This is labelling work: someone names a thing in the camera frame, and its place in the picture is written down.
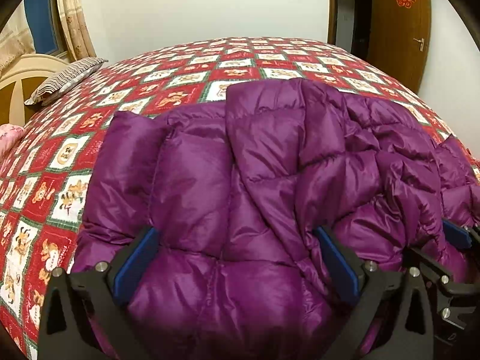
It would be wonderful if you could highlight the dark wooden door frame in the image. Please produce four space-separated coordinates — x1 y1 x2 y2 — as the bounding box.
328 0 372 59

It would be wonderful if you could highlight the brown wooden door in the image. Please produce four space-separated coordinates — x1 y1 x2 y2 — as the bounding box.
367 0 431 93

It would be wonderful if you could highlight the grey striped pillow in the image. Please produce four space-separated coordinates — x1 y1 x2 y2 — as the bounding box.
24 57 107 107

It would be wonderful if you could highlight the blue window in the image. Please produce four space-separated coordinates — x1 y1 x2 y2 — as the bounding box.
24 0 59 55

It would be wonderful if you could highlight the purple down jacket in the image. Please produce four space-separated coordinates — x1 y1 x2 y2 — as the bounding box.
72 79 479 359

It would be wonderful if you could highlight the red checkered bed sheet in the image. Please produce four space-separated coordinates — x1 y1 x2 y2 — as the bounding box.
1 37 479 359

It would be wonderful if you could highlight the metal door handle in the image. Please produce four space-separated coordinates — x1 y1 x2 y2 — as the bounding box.
414 38 425 52

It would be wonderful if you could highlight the pink floral pillow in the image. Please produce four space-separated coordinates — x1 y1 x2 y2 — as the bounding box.
0 124 25 158

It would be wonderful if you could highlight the beige floral curtain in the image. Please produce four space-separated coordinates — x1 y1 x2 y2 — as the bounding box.
56 0 96 61

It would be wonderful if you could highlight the cream wooden headboard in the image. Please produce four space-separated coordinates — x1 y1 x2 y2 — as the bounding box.
0 54 68 126

